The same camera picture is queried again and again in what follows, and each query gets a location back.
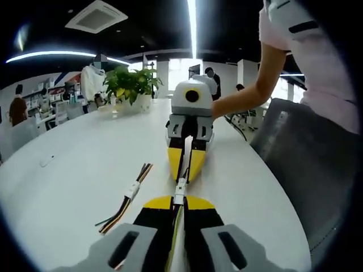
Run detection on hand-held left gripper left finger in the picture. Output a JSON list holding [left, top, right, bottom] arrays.
[[52, 195, 174, 272]]

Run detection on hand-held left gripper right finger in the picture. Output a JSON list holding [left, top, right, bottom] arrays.
[[183, 195, 290, 272]]

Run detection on white JST socket yellow wires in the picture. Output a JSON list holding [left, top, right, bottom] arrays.
[[166, 192, 187, 272]]

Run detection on mated JST connector wire harness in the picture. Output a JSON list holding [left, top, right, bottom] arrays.
[[95, 163, 154, 235]]

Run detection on black desk monitor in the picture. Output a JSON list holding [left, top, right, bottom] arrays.
[[188, 64, 201, 82]]

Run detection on white plant pot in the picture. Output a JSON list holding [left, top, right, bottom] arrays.
[[124, 93, 153, 114]]

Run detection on green leafy plant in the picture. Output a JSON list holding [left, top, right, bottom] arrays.
[[103, 65, 164, 106]]

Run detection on straight ceiling light strip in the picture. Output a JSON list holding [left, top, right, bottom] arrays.
[[187, 0, 202, 61]]

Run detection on grey office chair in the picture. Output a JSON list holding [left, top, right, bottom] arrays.
[[249, 97, 357, 256]]

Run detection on small white flat object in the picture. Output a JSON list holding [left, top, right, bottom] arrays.
[[39, 155, 56, 168]]

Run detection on white office chair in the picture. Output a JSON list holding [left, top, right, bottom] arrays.
[[0, 117, 40, 163], [54, 100, 86, 126]]

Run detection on ceiling air conditioner vent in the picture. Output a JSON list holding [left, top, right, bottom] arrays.
[[65, 0, 129, 35]]

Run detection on background storage shelves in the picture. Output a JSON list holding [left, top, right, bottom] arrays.
[[22, 75, 86, 101]]

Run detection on curved ceiling light strip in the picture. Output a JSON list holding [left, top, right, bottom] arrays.
[[5, 50, 130, 66]]

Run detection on white chest-worn device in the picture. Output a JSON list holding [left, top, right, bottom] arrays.
[[266, 0, 320, 52]]

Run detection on operator in pink shirt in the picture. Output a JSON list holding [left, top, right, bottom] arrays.
[[259, 0, 358, 134]]

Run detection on short ceiling light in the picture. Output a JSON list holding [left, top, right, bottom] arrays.
[[16, 23, 30, 52]]

